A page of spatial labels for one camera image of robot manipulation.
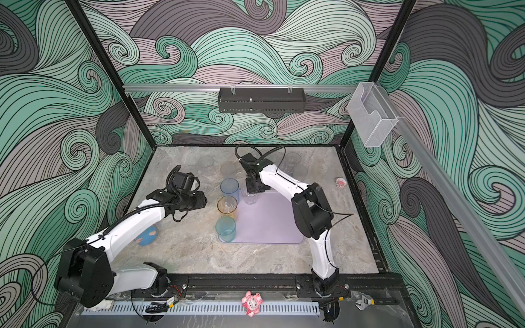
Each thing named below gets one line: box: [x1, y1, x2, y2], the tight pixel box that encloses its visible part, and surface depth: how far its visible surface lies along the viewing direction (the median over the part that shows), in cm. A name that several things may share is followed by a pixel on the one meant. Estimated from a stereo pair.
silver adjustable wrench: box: [354, 293, 376, 311], surface depth 71 cm
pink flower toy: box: [241, 290, 264, 318], surface depth 69 cm
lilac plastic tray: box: [233, 189, 306, 244], surface depth 89 cm
